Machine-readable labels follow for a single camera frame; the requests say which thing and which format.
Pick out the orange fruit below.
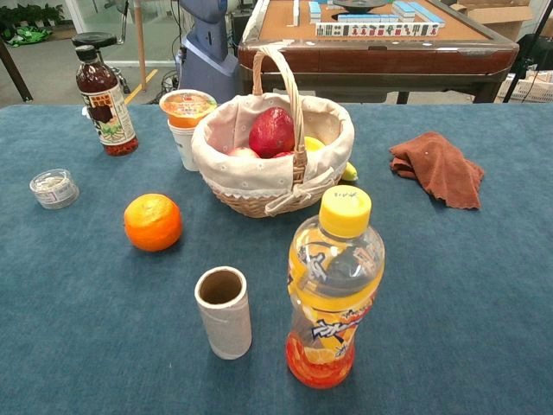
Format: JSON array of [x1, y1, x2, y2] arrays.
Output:
[[124, 193, 183, 252]]

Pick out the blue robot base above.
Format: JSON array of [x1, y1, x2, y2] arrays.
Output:
[[175, 0, 241, 105]]

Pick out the wicker basket with cloth liner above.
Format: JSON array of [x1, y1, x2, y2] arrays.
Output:
[[191, 45, 356, 219]]

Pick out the small pink red apple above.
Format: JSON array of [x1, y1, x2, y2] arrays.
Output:
[[227, 146, 261, 160]]

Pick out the large red apple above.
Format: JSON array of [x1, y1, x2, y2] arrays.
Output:
[[248, 106, 296, 159]]

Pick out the orange drink bottle yellow cap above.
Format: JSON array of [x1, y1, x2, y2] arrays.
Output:
[[284, 185, 386, 390]]

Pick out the white paper cup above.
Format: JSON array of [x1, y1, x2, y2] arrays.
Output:
[[167, 120, 200, 172]]

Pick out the cup with orange foil lid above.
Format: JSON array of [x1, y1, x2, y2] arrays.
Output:
[[159, 89, 219, 130]]

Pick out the brown cloth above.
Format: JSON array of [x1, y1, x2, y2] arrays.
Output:
[[389, 131, 486, 210]]

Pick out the blue table mat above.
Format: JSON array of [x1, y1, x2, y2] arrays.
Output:
[[0, 103, 553, 415]]

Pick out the brown mahjong table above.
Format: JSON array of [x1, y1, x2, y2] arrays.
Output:
[[237, 0, 520, 105]]

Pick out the dark tea bottle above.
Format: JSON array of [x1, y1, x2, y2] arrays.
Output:
[[75, 44, 140, 157]]

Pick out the face-up mahjong tile row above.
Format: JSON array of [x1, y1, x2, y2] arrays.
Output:
[[315, 21, 442, 38]]

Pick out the blue-backed mahjong tile row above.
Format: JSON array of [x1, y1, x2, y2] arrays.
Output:
[[338, 12, 402, 24]]

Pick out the wooden pole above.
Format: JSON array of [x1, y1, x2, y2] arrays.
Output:
[[133, 0, 149, 93]]

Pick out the small clear plastic container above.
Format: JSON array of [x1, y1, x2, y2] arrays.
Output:
[[29, 168, 80, 211]]

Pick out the black stool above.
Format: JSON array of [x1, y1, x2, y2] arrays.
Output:
[[71, 31, 131, 94]]

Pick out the black tripod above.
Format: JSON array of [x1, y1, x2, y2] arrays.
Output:
[[502, 33, 553, 104]]

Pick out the white plastic crate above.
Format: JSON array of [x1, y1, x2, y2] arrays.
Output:
[[495, 68, 553, 104]]

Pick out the cardboard box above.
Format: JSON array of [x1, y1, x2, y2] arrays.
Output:
[[449, 0, 537, 42]]

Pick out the green plants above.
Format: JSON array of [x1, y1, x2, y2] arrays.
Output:
[[0, 3, 66, 48]]

